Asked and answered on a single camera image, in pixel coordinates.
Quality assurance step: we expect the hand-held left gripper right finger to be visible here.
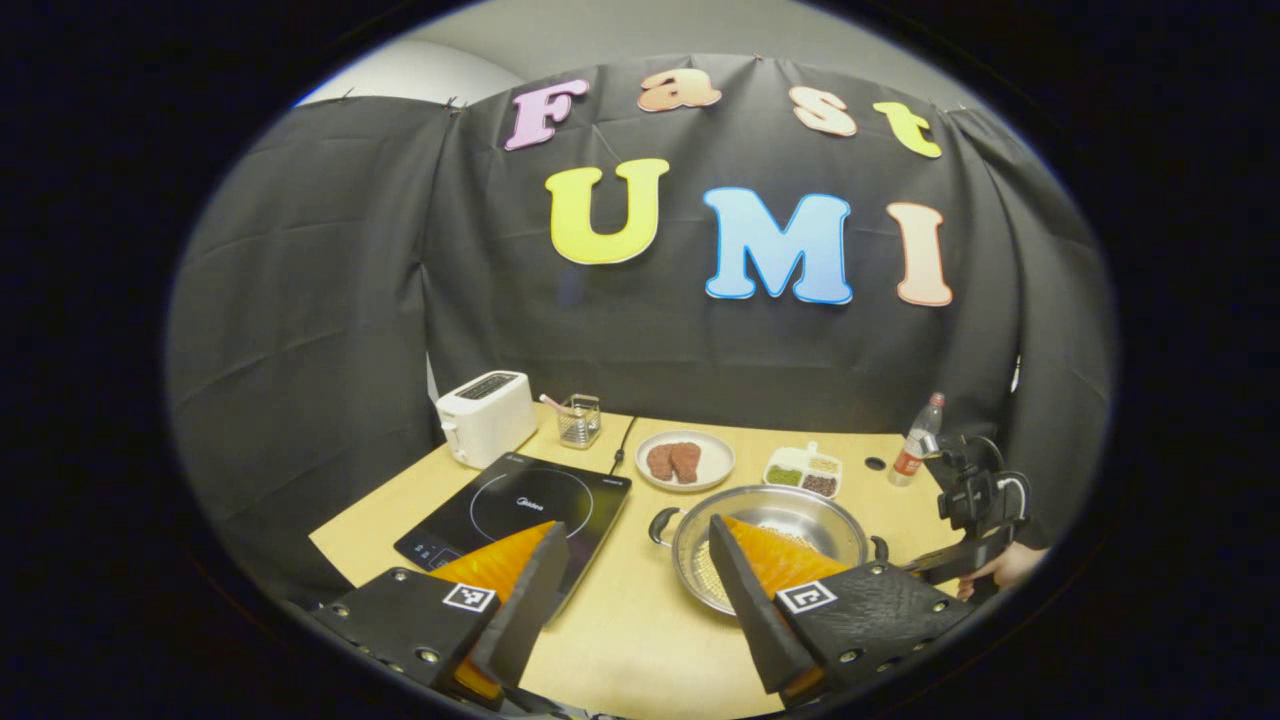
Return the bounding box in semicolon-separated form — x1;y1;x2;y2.
708;514;977;709

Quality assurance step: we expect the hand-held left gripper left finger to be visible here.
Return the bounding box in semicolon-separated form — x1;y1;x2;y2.
310;520;572;713

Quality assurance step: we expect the steel pot with black handles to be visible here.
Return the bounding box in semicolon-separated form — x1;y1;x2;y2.
648;484;891;617

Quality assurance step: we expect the black induction cooktop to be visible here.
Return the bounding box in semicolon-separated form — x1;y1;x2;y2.
393;451;633;623

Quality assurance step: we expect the clear bottle with red label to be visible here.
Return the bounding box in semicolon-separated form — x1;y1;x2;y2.
888;392;946;488

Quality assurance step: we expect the white round plate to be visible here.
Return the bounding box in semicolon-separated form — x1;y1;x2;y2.
634;429;737;494

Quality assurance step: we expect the white divided bean dish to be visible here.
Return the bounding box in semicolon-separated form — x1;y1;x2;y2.
762;441;844;500

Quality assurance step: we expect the white toaster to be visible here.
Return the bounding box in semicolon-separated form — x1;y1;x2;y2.
435;370;539;470

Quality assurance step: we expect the black backdrop cloth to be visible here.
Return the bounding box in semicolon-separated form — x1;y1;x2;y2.
165;54;1117;603

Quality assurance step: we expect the black power cable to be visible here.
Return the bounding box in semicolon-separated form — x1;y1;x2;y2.
609;415;639;477

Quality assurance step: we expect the metal wire basket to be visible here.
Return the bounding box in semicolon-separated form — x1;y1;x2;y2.
556;393;603;450

